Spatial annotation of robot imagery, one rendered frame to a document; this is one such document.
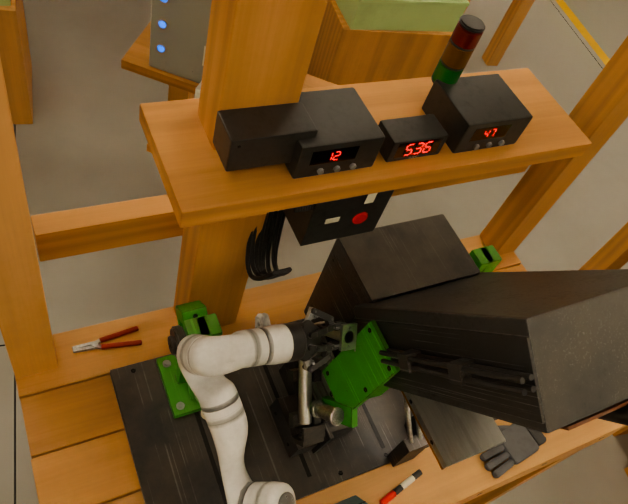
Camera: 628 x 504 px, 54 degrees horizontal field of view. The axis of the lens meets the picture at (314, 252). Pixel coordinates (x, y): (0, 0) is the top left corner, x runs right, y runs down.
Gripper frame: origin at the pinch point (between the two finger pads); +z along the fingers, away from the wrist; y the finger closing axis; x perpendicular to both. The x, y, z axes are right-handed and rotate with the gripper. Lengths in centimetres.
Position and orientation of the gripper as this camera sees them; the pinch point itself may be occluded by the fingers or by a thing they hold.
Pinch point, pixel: (339, 335)
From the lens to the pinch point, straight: 128.8
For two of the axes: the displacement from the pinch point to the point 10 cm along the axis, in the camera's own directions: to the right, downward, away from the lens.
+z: 8.0, -0.3, 6.0
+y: 0.6, -9.9, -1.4
